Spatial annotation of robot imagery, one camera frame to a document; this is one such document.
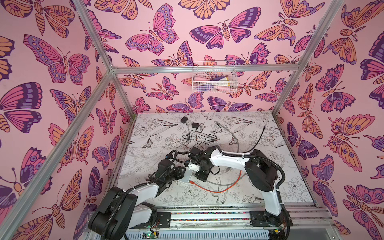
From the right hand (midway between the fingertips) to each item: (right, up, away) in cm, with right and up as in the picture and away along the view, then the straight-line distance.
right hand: (200, 176), depth 88 cm
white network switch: (-7, +1, -2) cm, 8 cm away
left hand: (-9, +4, +1) cm, 10 cm away
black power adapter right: (-3, +30, +25) cm, 40 cm away
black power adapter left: (-11, +35, +27) cm, 46 cm away
